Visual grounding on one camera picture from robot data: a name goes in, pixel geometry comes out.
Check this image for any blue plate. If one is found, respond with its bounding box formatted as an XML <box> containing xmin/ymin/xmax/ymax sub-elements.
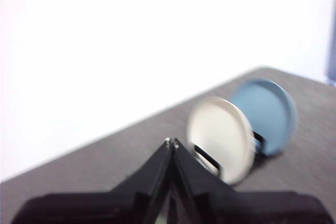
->
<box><xmin>230</xmin><ymin>78</ymin><xmax>299</xmax><ymax>156</ymax></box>

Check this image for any beige plate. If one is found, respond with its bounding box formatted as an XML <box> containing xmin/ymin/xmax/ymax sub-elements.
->
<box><xmin>185</xmin><ymin>95</ymin><xmax>257</xmax><ymax>185</ymax></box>

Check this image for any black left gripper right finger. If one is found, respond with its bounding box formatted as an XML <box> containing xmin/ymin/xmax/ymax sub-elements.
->
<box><xmin>172</xmin><ymin>137</ymin><xmax>327</xmax><ymax>224</ymax></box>

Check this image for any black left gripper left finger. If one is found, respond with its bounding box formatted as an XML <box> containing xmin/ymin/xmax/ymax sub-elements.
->
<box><xmin>12</xmin><ymin>137</ymin><xmax>173</xmax><ymax>224</ymax></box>

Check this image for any black plate rack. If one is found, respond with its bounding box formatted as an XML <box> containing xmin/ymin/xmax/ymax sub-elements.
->
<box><xmin>193</xmin><ymin>129</ymin><xmax>266</xmax><ymax>175</ymax></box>

